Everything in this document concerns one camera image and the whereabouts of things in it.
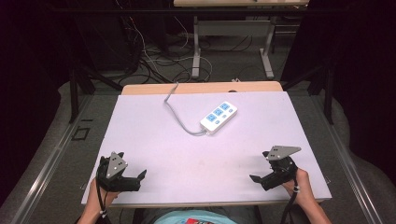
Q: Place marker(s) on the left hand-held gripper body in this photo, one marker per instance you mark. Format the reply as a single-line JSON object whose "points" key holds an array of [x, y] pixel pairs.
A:
{"points": [[116, 182]]}

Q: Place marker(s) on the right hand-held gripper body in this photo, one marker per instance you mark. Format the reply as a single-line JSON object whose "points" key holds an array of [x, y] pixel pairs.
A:
{"points": [[280, 174]]}

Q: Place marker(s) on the white power strip blue sockets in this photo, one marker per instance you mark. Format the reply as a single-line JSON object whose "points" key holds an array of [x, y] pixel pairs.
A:
{"points": [[218, 117]]}

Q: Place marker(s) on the person's left hand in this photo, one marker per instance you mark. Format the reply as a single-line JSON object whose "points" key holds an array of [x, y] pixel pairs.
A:
{"points": [[96, 199]]}

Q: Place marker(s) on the person's right hand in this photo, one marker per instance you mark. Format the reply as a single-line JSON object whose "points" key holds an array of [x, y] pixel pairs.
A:
{"points": [[303, 189]]}

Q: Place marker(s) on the white table sheet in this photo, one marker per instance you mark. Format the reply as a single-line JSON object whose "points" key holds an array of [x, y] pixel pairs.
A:
{"points": [[199, 168]]}

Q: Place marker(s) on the person's light blue shirt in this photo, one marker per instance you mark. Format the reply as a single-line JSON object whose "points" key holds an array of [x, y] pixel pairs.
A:
{"points": [[193, 217]]}

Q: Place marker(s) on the black metal stand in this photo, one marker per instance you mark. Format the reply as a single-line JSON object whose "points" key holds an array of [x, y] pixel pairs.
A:
{"points": [[74, 93], [327, 93]]}

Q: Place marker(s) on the wooden table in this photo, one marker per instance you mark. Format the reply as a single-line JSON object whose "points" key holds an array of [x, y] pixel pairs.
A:
{"points": [[202, 87]]}

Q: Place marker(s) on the dark curtain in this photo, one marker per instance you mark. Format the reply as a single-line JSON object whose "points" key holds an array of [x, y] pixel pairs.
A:
{"points": [[28, 93], [364, 77]]}

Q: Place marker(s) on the white desk with metal legs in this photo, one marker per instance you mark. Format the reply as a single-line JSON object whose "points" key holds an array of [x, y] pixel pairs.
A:
{"points": [[233, 28]]}

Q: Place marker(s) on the aluminium floor rail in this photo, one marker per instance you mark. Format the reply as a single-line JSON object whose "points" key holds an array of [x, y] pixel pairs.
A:
{"points": [[348, 168], [46, 169]]}

